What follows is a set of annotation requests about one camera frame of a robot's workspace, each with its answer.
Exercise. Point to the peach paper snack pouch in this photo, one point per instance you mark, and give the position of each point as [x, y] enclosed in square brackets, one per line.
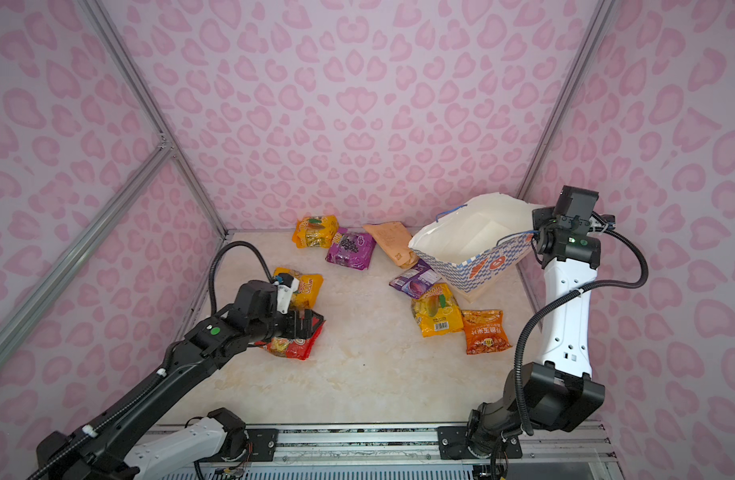
[394, 238]

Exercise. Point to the magenta grape candy bag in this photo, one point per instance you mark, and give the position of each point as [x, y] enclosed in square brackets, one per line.
[351, 249]

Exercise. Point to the yellow orange candy bag back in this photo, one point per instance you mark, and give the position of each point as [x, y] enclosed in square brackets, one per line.
[316, 231]

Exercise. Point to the orange snack packet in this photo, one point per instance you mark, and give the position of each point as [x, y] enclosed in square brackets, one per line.
[484, 332]

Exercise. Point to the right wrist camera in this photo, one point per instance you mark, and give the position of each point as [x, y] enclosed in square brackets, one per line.
[602, 223]

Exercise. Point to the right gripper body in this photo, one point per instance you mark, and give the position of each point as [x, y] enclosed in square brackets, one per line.
[545, 221]

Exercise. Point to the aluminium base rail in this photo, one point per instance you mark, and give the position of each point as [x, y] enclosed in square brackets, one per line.
[368, 451]

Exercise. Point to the red fruit candy bag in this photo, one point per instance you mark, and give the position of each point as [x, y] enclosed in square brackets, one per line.
[298, 349]

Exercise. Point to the yellow mango candy bag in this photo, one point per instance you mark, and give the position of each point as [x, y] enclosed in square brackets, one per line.
[309, 288]
[437, 312]

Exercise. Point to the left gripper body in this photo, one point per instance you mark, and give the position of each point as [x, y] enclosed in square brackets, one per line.
[274, 326]

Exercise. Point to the purple snack packet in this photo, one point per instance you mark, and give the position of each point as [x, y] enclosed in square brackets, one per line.
[416, 281]

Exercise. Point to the white blue checkered paper bag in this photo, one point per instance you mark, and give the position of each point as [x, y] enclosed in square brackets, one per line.
[473, 244]

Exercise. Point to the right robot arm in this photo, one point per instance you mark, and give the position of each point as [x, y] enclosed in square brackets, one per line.
[554, 392]

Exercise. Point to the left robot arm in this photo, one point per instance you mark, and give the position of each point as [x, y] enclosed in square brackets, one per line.
[98, 450]

